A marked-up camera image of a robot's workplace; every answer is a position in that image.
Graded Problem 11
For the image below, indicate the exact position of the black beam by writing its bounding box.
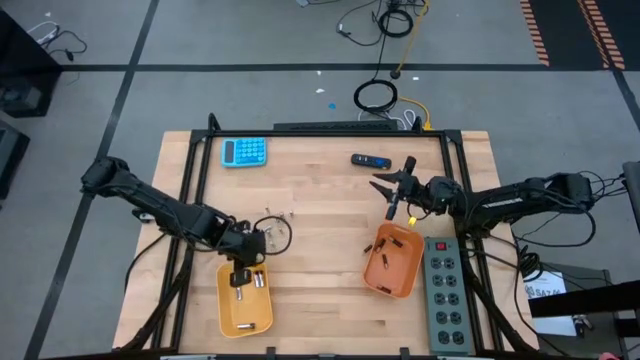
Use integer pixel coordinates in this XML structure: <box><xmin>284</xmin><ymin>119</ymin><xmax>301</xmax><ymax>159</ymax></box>
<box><xmin>528</xmin><ymin>279</ymin><xmax>640</xmax><ymax>319</ymax></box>

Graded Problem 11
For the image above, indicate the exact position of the black coiled cable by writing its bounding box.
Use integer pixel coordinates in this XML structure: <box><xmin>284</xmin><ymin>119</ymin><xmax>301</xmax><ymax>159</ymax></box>
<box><xmin>353</xmin><ymin>78</ymin><xmax>400</xmax><ymax>114</ymax></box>
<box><xmin>376</xmin><ymin>6</ymin><xmax>416</xmax><ymax>39</ymax></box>

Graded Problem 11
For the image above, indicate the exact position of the white cable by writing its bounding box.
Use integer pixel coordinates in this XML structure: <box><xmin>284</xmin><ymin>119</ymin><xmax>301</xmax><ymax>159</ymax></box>
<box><xmin>357</xmin><ymin>107</ymin><xmax>419</xmax><ymax>130</ymax></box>
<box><xmin>27</xmin><ymin>20</ymin><xmax>59</xmax><ymax>44</ymax></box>

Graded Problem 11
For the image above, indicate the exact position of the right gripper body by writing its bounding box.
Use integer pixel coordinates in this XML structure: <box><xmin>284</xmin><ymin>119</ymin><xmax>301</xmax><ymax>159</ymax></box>
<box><xmin>385</xmin><ymin>156</ymin><xmax>432</xmax><ymax>221</ymax></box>

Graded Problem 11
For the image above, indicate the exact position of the black left camera cable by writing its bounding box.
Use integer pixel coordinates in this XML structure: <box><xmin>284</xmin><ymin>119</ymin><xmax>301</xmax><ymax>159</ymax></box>
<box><xmin>249</xmin><ymin>214</ymin><xmax>294</xmax><ymax>257</ymax></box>

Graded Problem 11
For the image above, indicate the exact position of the long black bar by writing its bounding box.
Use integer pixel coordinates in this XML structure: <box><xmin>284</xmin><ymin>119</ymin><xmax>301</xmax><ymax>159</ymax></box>
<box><xmin>273</xmin><ymin>119</ymin><xmax>400</xmax><ymax>133</ymax></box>

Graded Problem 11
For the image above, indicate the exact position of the yellow plastic bin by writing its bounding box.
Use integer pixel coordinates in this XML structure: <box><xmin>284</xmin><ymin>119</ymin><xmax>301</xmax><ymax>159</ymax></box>
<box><xmin>215</xmin><ymin>259</ymin><xmax>275</xmax><ymax>339</ymax></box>

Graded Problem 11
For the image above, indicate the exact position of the grey power strip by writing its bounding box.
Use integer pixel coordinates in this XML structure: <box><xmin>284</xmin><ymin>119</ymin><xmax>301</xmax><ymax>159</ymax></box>
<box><xmin>419</xmin><ymin>236</ymin><xmax>475</xmax><ymax>356</ymax></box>

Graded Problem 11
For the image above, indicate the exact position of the yellow cable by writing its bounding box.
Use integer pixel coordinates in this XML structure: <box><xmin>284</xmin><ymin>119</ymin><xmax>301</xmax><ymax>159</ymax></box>
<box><xmin>393</xmin><ymin>0</ymin><xmax>434</xmax><ymax>132</ymax></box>

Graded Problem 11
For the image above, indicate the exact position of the black cable with plug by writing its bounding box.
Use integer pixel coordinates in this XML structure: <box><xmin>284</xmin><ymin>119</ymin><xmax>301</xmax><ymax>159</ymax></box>
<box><xmin>42</xmin><ymin>29</ymin><xmax>89</xmax><ymax>64</ymax></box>

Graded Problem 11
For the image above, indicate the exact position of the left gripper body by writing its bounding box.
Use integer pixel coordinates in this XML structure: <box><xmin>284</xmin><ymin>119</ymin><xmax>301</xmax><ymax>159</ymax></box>
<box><xmin>222</xmin><ymin>228</ymin><xmax>267</xmax><ymax>273</ymax></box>

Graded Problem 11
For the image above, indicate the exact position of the black cable bundle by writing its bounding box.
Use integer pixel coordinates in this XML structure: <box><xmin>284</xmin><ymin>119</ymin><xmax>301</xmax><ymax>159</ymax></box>
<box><xmin>504</xmin><ymin>169</ymin><xmax>632</xmax><ymax>281</ymax></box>

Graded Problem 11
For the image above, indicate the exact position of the blue calculator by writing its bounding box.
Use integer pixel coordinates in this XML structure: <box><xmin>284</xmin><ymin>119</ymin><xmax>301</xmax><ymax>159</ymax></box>
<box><xmin>221</xmin><ymin>137</ymin><xmax>268</xmax><ymax>168</ymax></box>

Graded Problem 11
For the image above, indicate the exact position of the black cabinet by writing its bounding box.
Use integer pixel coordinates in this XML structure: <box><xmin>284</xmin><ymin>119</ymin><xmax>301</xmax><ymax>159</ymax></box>
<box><xmin>0</xmin><ymin>9</ymin><xmax>64</xmax><ymax>119</ymax></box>

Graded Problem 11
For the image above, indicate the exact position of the black remote control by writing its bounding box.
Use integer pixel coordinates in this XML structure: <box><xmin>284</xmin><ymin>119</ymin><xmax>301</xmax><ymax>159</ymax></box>
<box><xmin>350</xmin><ymin>153</ymin><xmax>393</xmax><ymax>171</ymax></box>

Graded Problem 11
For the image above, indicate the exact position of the orange plastic bin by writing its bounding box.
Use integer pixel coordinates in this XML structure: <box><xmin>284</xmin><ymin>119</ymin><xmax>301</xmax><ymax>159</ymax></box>
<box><xmin>362</xmin><ymin>222</ymin><xmax>426</xmax><ymax>300</ymax></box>

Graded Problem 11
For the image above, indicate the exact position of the black loose cable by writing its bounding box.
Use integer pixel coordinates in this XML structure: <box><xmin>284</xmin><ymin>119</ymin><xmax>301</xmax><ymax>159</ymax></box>
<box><xmin>335</xmin><ymin>0</ymin><xmax>386</xmax><ymax>49</ymax></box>

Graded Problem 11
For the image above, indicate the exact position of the dark equipment box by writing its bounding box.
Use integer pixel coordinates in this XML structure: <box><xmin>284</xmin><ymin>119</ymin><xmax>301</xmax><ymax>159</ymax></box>
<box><xmin>0</xmin><ymin>118</ymin><xmax>31</xmax><ymax>201</ymax></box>

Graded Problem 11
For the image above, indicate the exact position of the white paper sign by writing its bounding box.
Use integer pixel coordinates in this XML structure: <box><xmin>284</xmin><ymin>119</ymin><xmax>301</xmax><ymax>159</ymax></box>
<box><xmin>523</xmin><ymin>271</ymin><xmax>569</xmax><ymax>301</ymax></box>

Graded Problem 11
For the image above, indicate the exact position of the black aluminium frame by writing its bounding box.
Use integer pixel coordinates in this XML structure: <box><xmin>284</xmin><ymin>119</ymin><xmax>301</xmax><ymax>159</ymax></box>
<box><xmin>114</xmin><ymin>112</ymin><xmax>539</xmax><ymax>360</ymax></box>

